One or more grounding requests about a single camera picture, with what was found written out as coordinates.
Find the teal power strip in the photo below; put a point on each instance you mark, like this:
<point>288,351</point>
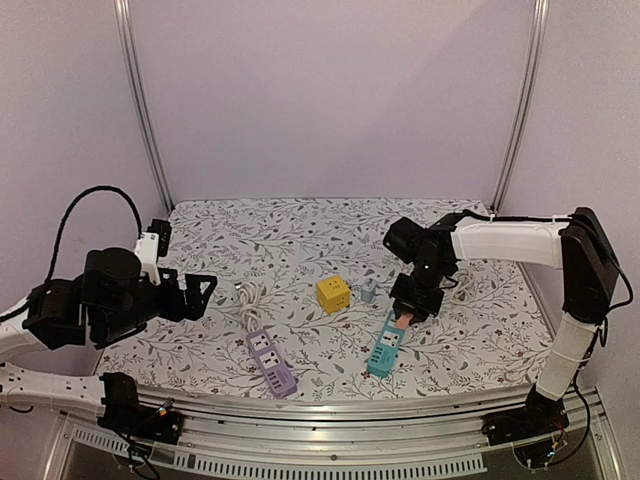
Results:
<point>384,353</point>

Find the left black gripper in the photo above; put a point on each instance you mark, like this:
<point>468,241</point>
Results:
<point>195,306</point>

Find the left aluminium frame post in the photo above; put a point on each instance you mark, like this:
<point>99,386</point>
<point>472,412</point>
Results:
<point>136,85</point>

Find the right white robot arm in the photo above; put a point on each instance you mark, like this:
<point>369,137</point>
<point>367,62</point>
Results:
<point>576,244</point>

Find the floral table cloth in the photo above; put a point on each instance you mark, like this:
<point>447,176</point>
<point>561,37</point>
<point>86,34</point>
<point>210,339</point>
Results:
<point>489,333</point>

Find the grey blue plug adapter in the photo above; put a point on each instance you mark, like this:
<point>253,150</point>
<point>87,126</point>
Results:
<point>368,291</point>

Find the aluminium front rail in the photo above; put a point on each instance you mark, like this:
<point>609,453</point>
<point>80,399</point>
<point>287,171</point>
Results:
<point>438,437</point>

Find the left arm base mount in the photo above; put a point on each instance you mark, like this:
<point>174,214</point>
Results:
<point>124,414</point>

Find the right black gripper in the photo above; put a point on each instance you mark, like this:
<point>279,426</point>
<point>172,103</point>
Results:
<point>417,302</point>

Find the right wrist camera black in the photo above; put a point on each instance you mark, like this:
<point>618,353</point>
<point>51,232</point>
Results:
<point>403,239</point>

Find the aluminium frame post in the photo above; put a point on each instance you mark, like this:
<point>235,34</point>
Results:
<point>136,85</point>
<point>525,98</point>

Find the purple power strip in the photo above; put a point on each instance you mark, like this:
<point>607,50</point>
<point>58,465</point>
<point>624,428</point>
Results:
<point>276,372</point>

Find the pink plug adapter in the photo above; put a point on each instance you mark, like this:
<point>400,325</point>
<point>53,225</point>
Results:
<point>403,320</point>

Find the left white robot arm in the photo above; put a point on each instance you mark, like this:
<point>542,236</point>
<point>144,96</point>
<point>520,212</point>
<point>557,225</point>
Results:
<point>51,317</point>

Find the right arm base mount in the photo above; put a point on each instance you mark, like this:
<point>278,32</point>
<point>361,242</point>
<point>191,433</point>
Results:
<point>538,416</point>

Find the yellow cube socket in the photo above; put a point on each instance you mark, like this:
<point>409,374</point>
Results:
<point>333,294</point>

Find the right aluminium frame post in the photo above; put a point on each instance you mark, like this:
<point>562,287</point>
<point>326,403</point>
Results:
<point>525,98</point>

